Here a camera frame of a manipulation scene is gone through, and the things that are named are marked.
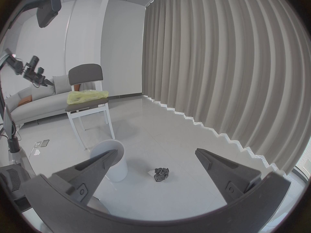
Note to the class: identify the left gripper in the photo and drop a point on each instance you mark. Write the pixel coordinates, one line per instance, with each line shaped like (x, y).
(35, 78)

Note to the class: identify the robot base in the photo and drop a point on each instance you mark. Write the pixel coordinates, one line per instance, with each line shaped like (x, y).
(14, 176)

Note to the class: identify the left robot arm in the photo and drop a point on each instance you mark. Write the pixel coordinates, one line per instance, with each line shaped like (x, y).
(17, 65)

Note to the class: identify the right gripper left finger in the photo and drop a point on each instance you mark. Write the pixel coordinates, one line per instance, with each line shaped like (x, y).
(82, 178)

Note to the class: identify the yellow plastic bag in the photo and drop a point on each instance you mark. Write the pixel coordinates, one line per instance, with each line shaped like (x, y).
(85, 96)

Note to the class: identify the orange cushion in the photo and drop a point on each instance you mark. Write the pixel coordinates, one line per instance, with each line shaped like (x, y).
(75, 87)
(25, 99)

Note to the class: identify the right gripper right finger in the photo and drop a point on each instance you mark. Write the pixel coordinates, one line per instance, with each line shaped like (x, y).
(226, 176)

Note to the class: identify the pale grey sofa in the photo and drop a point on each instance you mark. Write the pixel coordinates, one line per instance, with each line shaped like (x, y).
(41, 108)

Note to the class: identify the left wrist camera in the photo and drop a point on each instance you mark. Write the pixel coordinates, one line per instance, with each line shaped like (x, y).
(40, 70)

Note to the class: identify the white trash bin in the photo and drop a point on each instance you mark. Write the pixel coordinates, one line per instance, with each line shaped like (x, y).
(120, 171)

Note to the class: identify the beige curtain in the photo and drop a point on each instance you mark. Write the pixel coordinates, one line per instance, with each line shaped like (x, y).
(230, 69)

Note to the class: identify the window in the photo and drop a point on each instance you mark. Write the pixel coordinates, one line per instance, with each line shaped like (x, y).
(303, 164)

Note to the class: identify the black plastic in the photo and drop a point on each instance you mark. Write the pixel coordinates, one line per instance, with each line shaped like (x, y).
(161, 174)

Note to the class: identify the grey and white chair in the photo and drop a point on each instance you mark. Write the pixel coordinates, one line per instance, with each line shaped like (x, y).
(85, 73)

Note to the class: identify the pale grey cushion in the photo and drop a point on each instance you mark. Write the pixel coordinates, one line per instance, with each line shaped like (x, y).
(62, 84)
(42, 93)

